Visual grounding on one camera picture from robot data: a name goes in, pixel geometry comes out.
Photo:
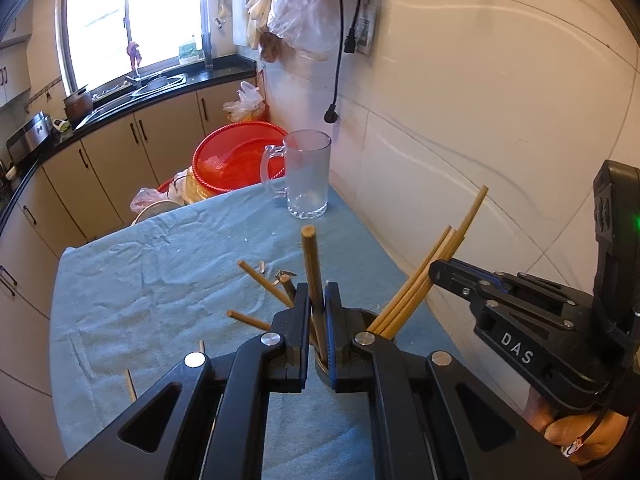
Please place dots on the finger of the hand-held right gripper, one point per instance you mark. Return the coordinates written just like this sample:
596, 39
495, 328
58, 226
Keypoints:
540, 290
450, 280

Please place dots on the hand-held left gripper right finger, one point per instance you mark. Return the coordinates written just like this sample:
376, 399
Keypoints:
334, 340

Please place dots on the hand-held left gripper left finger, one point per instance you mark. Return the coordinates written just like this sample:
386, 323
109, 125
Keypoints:
301, 330

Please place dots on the dark cylindrical chopstick holder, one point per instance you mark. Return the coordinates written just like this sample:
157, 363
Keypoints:
321, 371

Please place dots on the single wooden chopstick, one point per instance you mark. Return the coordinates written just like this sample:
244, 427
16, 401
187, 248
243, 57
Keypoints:
312, 270

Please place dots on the group of wooden chopsticks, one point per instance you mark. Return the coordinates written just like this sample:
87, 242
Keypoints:
261, 280

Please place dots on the bundle of wooden chopsticks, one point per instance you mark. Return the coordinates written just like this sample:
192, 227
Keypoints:
470, 212

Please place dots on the person's right hand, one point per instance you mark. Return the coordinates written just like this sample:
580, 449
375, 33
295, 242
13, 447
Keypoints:
575, 435

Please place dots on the clear glass mug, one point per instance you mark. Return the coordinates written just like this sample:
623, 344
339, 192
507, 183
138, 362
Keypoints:
307, 185

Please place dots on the light blue towel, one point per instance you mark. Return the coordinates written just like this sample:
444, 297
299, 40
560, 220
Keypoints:
165, 280

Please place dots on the red plastic basket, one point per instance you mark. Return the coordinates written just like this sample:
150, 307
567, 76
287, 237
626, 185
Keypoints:
210, 160
250, 160

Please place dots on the white bucket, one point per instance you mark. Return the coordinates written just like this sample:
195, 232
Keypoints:
157, 212

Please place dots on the pink plastic bag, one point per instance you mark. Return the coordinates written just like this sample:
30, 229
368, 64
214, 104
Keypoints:
147, 199

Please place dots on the white plastic bag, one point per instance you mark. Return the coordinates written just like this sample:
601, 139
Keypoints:
247, 102

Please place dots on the beige kitchen cabinets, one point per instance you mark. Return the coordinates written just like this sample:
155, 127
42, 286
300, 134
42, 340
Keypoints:
115, 160

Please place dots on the black kitchen countertop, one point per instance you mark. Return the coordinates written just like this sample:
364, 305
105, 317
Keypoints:
220, 67

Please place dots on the stainless steel sink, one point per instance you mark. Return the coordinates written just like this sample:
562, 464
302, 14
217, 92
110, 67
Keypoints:
160, 82

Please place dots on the green label packet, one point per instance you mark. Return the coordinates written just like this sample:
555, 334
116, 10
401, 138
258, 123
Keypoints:
187, 52

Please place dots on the clear hanging plastic bag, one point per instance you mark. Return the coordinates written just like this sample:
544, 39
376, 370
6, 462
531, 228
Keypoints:
305, 15

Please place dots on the brown cooking pot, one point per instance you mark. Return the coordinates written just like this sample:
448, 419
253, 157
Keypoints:
77, 105

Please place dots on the purple hanging object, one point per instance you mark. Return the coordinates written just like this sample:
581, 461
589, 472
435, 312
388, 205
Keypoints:
134, 55

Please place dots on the vertical metal pipe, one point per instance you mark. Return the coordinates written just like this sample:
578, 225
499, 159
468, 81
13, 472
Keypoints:
207, 20

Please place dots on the beige hanging gloves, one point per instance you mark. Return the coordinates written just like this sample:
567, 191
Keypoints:
260, 5

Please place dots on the stainless steel appliance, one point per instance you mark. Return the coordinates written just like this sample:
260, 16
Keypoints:
30, 132

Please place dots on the kitchen window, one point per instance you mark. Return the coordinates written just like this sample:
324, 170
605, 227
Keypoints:
150, 10

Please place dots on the beige wall cabinet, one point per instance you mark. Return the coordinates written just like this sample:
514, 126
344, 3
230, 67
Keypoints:
15, 65

